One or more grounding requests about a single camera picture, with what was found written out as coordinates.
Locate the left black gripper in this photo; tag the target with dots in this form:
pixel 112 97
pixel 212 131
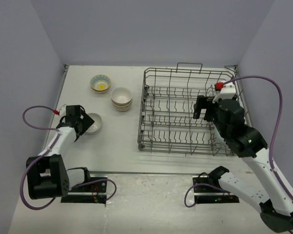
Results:
pixel 86 122

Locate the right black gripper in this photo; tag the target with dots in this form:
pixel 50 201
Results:
pixel 203 102

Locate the white bowl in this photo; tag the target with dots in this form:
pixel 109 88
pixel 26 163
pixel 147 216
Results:
pixel 96 126

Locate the plain beige bowl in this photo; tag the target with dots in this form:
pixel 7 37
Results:
pixel 122 108

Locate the yellow checkered bowl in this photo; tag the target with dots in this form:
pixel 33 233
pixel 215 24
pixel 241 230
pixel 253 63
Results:
pixel 100 83

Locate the beige bowl brown leaf pattern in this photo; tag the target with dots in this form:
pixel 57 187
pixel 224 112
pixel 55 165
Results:
pixel 121 104

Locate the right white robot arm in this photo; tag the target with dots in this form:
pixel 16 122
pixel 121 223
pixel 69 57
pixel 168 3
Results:
pixel 274 202

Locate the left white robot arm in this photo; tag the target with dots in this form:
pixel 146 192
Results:
pixel 46 174

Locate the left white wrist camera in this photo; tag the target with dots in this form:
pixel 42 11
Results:
pixel 61 111

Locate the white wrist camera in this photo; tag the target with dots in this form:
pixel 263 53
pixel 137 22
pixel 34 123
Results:
pixel 61 111
pixel 225 91

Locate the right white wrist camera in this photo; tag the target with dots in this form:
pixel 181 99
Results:
pixel 225 91

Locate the grey wire dish rack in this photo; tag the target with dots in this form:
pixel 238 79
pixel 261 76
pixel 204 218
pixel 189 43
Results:
pixel 166 123

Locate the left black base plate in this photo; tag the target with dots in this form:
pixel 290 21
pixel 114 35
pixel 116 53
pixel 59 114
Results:
pixel 90 194

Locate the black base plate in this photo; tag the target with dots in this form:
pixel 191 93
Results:
pixel 90 194
pixel 208 195

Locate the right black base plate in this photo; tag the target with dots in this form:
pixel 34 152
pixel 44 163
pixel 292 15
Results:
pixel 208 195

